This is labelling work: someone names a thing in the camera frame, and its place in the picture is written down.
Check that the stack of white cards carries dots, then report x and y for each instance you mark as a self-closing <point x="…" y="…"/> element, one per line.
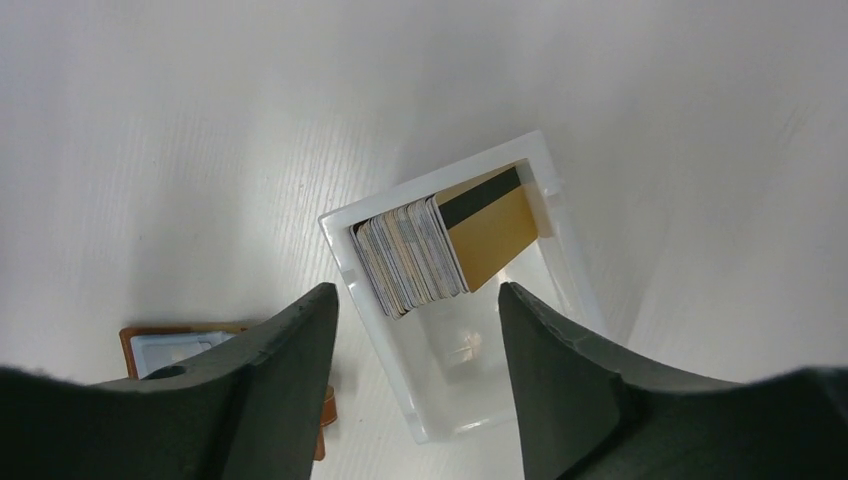
<point x="408" y="256"/>

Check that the clear acrylic card box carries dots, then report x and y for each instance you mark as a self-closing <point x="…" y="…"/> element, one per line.
<point x="445" y="361"/>

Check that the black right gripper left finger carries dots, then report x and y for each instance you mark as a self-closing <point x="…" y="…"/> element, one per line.
<point x="122" y="429"/>

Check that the brown leather card holder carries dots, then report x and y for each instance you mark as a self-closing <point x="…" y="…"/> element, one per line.
<point x="199" y="351"/>

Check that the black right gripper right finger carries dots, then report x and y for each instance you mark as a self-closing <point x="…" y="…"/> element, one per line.
<point x="589" y="408"/>

